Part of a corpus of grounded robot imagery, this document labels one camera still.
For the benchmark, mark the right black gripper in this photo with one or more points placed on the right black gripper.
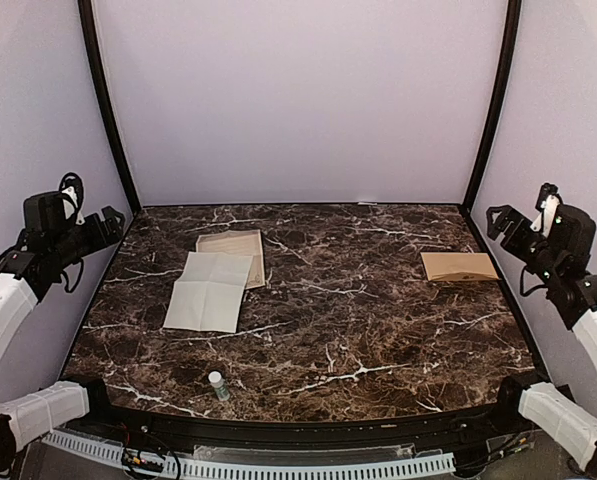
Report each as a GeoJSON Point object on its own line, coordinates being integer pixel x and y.
{"type": "Point", "coordinates": [508, 216]}

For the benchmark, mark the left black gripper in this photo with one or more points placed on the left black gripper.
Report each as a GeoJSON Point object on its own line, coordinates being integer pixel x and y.
{"type": "Point", "coordinates": [99, 238]}

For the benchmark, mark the brown kraft envelope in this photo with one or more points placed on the brown kraft envelope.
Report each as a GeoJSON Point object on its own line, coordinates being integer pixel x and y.
{"type": "Point", "coordinates": [458, 266]}

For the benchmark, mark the white letter paper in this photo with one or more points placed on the white letter paper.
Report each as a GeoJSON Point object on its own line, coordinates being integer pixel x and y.
{"type": "Point", "coordinates": [207, 296]}

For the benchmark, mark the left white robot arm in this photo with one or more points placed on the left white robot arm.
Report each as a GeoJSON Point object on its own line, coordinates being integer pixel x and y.
{"type": "Point", "coordinates": [55, 235]}

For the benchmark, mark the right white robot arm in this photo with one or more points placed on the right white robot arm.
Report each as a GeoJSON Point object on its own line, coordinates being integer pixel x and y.
{"type": "Point", "coordinates": [556, 248]}

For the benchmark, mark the beige lined stationery sheet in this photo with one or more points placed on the beige lined stationery sheet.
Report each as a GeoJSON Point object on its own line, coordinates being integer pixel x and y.
{"type": "Point", "coordinates": [241, 243]}

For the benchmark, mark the small white-capped glue bottle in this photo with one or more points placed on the small white-capped glue bottle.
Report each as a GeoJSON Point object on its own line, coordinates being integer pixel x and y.
{"type": "Point", "coordinates": [218, 383]}

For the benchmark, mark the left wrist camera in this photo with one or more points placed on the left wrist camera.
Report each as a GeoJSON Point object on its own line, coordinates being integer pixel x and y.
{"type": "Point", "coordinates": [71, 188]}

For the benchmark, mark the black front frame rail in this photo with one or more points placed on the black front frame rail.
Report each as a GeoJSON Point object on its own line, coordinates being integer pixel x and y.
{"type": "Point", "coordinates": [462, 429]}

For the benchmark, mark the left black corner post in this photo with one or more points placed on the left black corner post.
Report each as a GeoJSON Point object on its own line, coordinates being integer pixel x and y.
{"type": "Point", "coordinates": [104, 101]}

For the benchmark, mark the black corner post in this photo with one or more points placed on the black corner post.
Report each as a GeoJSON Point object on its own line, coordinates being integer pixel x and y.
{"type": "Point", "coordinates": [104, 101]}
{"type": "Point", "coordinates": [499, 89]}

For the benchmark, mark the right black corner post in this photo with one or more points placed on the right black corner post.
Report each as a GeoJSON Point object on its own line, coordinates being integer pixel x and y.
{"type": "Point", "coordinates": [499, 89]}

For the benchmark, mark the white slotted cable duct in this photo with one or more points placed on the white slotted cable duct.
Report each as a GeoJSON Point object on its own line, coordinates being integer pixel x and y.
{"type": "Point", "coordinates": [222, 463]}

